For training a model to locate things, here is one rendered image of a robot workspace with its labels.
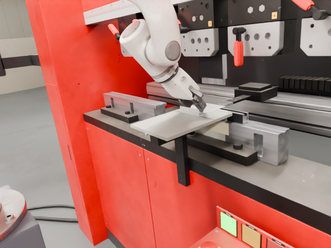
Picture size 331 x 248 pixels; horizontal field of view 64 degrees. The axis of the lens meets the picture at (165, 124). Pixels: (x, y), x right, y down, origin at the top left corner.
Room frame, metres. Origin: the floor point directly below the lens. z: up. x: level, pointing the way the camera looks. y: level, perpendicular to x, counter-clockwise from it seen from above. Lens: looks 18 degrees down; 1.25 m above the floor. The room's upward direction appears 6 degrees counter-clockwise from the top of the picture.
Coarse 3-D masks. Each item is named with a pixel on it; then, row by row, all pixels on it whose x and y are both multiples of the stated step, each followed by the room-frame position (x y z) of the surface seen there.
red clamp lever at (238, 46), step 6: (234, 30) 0.70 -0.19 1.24; (240, 30) 0.70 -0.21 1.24; (240, 36) 0.70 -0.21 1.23; (234, 42) 0.71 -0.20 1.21; (240, 42) 0.70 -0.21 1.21; (234, 48) 0.70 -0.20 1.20; (240, 48) 0.70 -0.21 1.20; (234, 54) 0.70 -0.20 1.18; (240, 54) 0.70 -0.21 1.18; (234, 60) 0.70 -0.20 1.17; (240, 60) 0.70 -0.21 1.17
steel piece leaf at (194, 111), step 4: (180, 108) 0.85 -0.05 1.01; (184, 108) 0.84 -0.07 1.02; (188, 108) 0.82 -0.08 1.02; (192, 108) 0.81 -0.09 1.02; (196, 108) 0.87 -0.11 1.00; (208, 108) 0.86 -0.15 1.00; (212, 108) 0.85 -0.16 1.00; (216, 108) 0.85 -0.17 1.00; (184, 112) 0.84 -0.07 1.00; (188, 112) 0.82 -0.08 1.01; (192, 112) 0.81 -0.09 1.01; (196, 112) 0.79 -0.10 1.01; (200, 112) 0.82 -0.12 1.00; (204, 112) 0.82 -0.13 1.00; (208, 112) 0.81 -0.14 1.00
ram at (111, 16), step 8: (88, 0) 1.46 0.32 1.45; (96, 0) 1.39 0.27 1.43; (104, 0) 1.32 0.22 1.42; (112, 0) 1.26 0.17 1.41; (176, 0) 0.93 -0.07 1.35; (184, 0) 0.90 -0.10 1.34; (88, 8) 1.47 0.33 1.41; (128, 8) 1.17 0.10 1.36; (136, 8) 1.12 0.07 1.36; (96, 16) 1.41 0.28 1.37; (104, 16) 1.34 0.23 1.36; (112, 16) 1.28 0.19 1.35; (120, 16) 1.23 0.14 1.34; (88, 24) 1.50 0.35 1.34
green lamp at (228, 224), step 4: (224, 216) 0.53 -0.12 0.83; (228, 216) 0.52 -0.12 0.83; (224, 220) 0.53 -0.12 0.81; (228, 220) 0.52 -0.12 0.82; (232, 220) 0.51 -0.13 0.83; (224, 224) 0.53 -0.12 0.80; (228, 224) 0.52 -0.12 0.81; (232, 224) 0.51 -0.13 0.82; (224, 228) 0.53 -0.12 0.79; (228, 228) 0.52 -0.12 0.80; (232, 228) 0.51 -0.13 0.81; (232, 232) 0.51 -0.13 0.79
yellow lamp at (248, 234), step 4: (244, 228) 0.48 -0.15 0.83; (248, 228) 0.48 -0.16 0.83; (244, 232) 0.48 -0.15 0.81; (248, 232) 0.48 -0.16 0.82; (252, 232) 0.47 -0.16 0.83; (256, 232) 0.46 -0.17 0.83; (244, 236) 0.48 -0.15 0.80; (248, 236) 0.48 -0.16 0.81; (252, 236) 0.47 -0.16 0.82; (256, 236) 0.46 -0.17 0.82; (260, 236) 0.45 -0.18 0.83; (244, 240) 0.48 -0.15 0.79; (248, 240) 0.48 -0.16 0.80; (252, 240) 0.47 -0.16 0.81; (256, 240) 0.46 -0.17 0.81; (252, 244) 0.47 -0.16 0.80; (256, 244) 0.46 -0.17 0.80
